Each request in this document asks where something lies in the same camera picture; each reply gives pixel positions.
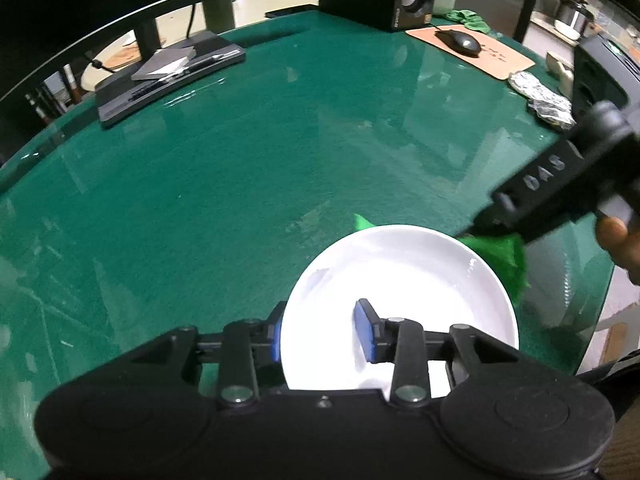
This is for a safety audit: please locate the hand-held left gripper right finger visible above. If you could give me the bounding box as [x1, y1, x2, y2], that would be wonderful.
[354, 298, 522, 408]

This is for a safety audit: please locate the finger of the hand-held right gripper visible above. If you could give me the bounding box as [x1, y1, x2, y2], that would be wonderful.
[456, 204, 519, 239]

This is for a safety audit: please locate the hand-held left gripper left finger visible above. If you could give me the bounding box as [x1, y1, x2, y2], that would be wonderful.
[127, 302, 288, 407]

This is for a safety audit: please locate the bright green cloth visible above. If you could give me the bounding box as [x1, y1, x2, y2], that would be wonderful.
[352, 212, 531, 307]

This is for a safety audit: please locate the white plate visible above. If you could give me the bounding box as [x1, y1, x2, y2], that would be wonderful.
[280, 225, 520, 401]

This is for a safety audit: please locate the person's right hand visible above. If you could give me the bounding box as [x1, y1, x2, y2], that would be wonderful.
[595, 216, 640, 287]

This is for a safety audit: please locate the crumpled aluminium foil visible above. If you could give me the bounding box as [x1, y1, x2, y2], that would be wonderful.
[509, 71, 551, 101]
[527, 95, 576, 131]

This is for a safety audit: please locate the white plastic object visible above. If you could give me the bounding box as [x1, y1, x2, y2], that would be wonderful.
[545, 50, 574, 96]

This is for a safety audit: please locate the black printer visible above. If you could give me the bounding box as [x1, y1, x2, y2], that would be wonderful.
[572, 35, 640, 127]

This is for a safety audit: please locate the brown mouse pad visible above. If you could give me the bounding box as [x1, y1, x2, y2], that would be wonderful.
[405, 22, 536, 81]

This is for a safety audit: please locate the silver rice cooker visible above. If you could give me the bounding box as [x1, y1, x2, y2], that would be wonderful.
[552, 0, 594, 41]

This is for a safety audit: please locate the black computer mouse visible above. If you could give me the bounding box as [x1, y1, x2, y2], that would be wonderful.
[435, 29, 482, 59]

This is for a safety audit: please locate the black metal pole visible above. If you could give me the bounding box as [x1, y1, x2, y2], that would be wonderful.
[515, 0, 549, 44]

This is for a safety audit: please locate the dark green crumpled cloth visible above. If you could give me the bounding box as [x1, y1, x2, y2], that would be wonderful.
[442, 9, 494, 34]

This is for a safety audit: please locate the grey notepad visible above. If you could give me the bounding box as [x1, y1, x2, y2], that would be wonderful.
[131, 46, 197, 81]

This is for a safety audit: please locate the dark grey monitor base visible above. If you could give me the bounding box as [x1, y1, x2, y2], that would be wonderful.
[96, 30, 247, 129]

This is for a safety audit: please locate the round wooden board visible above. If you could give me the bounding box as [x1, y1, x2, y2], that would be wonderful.
[102, 40, 146, 74]

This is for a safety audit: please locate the brown bottle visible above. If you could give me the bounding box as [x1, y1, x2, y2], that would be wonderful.
[64, 62, 81, 106]

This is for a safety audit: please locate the black monitor stand post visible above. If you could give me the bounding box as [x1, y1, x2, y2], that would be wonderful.
[134, 17, 162, 61]

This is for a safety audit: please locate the dark green post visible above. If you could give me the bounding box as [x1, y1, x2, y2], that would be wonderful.
[202, 0, 236, 36]

